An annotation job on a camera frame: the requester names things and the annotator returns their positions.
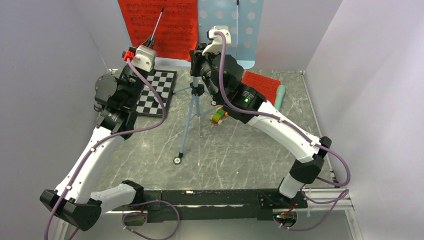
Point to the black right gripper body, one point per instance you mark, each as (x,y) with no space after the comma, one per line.
(203,62)

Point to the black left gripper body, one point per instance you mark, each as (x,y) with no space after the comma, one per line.
(136,84)

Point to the red sheet music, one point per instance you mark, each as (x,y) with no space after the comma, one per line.
(264,85)
(174,24)

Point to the light blue music stand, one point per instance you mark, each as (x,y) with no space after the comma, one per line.
(212,72)

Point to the mint green microphone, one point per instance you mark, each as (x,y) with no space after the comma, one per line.
(280,93)

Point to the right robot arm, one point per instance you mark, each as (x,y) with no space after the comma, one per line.
(309,150)

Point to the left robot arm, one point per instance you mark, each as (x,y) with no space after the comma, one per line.
(73,200)

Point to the black chess piece front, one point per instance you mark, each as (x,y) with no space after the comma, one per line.
(155,104)

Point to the colourful toy brick car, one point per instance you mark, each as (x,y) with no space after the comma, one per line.
(217,117)

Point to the blue white poker chip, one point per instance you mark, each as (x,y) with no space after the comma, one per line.
(177,161)

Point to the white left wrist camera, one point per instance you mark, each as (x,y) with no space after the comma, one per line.
(141,57)

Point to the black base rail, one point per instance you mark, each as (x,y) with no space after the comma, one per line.
(260,204)

